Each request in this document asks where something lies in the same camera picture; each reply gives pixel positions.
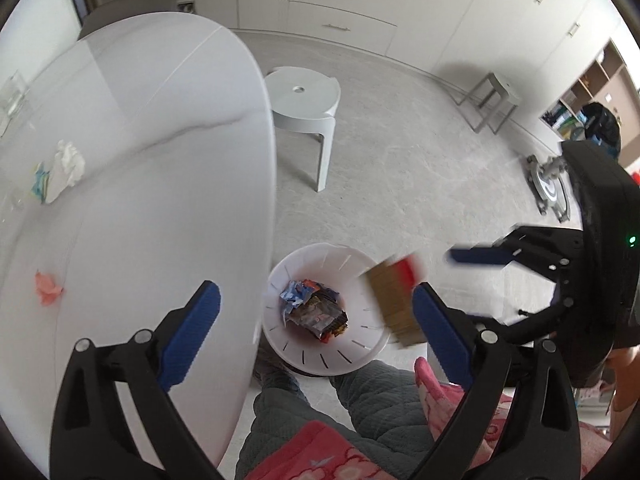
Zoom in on grey chair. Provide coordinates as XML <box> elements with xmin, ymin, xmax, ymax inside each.
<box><xmin>77</xmin><ymin>0</ymin><xmax>180</xmax><ymax>41</ymax></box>

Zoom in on person's right forearm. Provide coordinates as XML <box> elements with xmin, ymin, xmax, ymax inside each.
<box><xmin>607</xmin><ymin>347</ymin><xmax>640</xmax><ymax>436</ymax></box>

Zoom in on white trash bin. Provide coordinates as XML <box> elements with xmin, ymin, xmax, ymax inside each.
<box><xmin>261</xmin><ymin>243</ymin><xmax>392</xmax><ymax>376</ymax></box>

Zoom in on white crumpled tissue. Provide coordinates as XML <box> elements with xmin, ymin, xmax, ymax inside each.
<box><xmin>44</xmin><ymin>140</ymin><xmax>87</xmax><ymax>205</ymax></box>

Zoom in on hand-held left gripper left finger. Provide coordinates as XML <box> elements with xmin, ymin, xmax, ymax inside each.
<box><xmin>50</xmin><ymin>280</ymin><xmax>223</xmax><ymax>480</ymax></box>

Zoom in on grey metal stool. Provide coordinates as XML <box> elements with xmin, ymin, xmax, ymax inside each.
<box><xmin>455</xmin><ymin>71</ymin><xmax>521</xmax><ymax>135</ymax></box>

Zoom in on person's grey quilted pants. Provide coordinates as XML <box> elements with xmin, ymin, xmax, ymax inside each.
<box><xmin>234</xmin><ymin>345</ymin><xmax>453</xmax><ymax>480</ymax></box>

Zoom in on grey white floor device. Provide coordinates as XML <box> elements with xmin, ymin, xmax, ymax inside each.
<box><xmin>525</xmin><ymin>154</ymin><xmax>573</xmax><ymax>223</ymax></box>

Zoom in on blue white packet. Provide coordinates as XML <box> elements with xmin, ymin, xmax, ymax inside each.
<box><xmin>279</xmin><ymin>280</ymin><xmax>321</xmax><ymax>313</ymax></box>

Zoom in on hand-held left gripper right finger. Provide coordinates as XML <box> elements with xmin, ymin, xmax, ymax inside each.
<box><xmin>410</xmin><ymin>281</ymin><xmax>583</xmax><ymax>480</ymax></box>

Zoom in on beige drawer cabinet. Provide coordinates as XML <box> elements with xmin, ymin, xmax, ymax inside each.
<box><xmin>235</xmin><ymin>0</ymin><xmax>481</xmax><ymax>61</ymax></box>

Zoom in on blue yellow paper scrap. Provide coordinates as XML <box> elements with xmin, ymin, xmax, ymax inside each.
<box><xmin>31</xmin><ymin>161</ymin><xmax>53</xmax><ymax>201</ymax></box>

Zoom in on pink crumpled paper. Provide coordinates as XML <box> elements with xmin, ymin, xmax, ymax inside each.
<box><xmin>34</xmin><ymin>271</ymin><xmax>65</xmax><ymax>306</ymax></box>

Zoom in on brown cardboard box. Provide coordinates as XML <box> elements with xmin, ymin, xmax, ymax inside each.
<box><xmin>360</xmin><ymin>254</ymin><xmax>431</xmax><ymax>348</ymax></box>

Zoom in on black bag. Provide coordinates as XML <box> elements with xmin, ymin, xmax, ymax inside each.
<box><xmin>580</xmin><ymin>101</ymin><xmax>622</xmax><ymax>161</ymax></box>

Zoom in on dark brown snack packet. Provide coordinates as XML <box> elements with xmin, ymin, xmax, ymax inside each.
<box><xmin>287</xmin><ymin>292</ymin><xmax>349</xmax><ymax>343</ymax></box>

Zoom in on clear glass cup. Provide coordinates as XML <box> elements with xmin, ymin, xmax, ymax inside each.
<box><xmin>0</xmin><ymin>72</ymin><xmax>28</xmax><ymax>116</ymax></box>

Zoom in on brown open shelf unit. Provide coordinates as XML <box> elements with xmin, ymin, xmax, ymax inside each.
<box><xmin>540</xmin><ymin>40</ymin><xmax>640</xmax><ymax>141</ymax></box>

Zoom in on tall white cupboard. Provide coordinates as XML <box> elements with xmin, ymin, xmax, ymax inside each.
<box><xmin>430</xmin><ymin>0</ymin><xmax>616</xmax><ymax>131</ymax></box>

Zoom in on white plastic stool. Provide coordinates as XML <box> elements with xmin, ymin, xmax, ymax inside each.
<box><xmin>263</xmin><ymin>66</ymin><xmax>342</xmax><ymax>192</ymax></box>

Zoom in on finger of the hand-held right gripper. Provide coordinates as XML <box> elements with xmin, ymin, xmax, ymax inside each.
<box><xmin>447</xmin><ymin>225</ymin><xmax>585</xmax><ymax>282</ymax></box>
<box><xmin>465</xmin><ymin>279</ymin><xmax>577</xmax><ymax>346</ymax></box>

